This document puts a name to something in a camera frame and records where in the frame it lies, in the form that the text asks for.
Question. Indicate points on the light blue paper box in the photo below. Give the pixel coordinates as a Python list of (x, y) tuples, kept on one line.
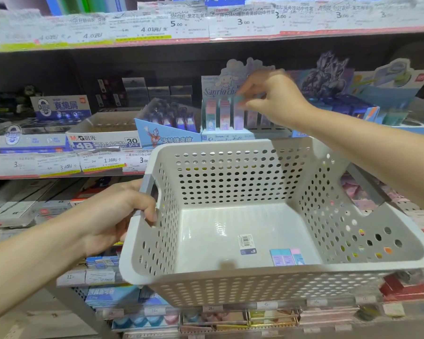
[(111, 295)]

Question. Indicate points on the dark robot display box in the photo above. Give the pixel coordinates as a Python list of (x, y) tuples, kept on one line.
[(327, 81)]

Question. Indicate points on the row of pastel correction tapes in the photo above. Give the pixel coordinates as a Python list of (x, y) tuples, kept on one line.
[(145, 320)]

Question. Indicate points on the red boxes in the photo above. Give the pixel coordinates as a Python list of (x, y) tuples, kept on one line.
[(410, 288)]

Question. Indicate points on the dark figure packs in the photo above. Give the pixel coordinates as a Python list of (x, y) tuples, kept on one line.
[(16, 100)]

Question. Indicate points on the person's left hand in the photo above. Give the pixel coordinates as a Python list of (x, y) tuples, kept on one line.
[(104, 217)]

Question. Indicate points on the person's left fingers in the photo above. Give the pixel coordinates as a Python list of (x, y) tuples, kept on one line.
[(146, 208)]

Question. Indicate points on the blue hero eraser display box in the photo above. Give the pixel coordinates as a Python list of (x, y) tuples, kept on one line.
[(162, 137)]

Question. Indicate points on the long blue white eraser box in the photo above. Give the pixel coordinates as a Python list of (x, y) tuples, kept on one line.
[(31, 141)]

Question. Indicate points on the blue white eraser display box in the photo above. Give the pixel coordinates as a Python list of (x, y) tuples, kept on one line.
[(62, 106)]

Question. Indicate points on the person's right hand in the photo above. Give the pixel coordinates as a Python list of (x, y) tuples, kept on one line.
[(286, 98)]

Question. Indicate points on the pile of pink packets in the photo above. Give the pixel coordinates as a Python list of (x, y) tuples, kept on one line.
[(406, 204)]

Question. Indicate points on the person's right forearm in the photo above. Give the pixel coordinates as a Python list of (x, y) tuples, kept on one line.
[(378, 151)]

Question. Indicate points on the pastel cartoon dog display box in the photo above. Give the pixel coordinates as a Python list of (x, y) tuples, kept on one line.
[(219, 86)]

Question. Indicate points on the group of black hanging packs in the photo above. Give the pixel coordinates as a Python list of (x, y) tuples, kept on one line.
[(141, 89)]

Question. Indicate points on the person's left forearm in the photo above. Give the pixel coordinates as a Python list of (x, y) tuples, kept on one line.
[(31, 275)]

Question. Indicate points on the stack of blue packets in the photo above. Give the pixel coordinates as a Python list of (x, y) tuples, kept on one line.
[(100, 261)]

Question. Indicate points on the white perforated plastic basket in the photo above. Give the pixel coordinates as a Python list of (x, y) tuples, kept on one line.
[(247, 225)]

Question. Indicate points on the white cardboard eraser box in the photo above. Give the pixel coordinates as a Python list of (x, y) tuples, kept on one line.
[(102, 135)]

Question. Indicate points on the grey metal shelf upright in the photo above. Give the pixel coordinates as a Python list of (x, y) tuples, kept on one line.
[(84, 314)]

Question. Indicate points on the clear boxes of sticky notes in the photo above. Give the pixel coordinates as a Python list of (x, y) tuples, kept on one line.
[(238, 319)]

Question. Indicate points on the pastel purple eraser pack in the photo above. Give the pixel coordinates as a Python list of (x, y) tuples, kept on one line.
[(239, 114)]

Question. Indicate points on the row of shelf price labels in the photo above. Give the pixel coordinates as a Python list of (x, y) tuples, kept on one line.
[(198, 26)]

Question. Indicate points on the person's right fingers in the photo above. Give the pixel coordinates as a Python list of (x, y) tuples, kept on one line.
[(256, 86)]

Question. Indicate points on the short row of price labels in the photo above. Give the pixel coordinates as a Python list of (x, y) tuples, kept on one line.
[(56, 164)]

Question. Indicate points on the pink pastel eraser pack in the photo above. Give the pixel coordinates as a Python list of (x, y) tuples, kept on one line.
[(210, 116), (225, 116)]

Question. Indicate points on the light blue correction tape display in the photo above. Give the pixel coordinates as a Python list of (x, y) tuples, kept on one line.
[(388, 91)]

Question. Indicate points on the small pink eraser pack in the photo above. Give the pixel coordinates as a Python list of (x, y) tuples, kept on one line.
[(298, 256)]

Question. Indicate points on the white flat box packs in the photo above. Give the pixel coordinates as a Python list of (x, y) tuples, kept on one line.
[(24, 211)]

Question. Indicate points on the barcode sticker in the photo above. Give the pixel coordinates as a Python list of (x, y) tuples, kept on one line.
[(247, 243)]

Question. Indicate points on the blue pastel eraser pack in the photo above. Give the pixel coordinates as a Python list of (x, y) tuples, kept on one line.
[(280, 258)]

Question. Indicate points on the lilac eraser pack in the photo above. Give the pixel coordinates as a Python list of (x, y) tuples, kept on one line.
[(265, 120), (252, 119)]

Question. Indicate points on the row of dark purple erasers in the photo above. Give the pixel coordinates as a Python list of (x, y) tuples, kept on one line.
[(176, 118)]

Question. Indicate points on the blue and green notebooks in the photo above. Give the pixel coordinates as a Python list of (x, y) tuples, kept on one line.
[(88, 4)]

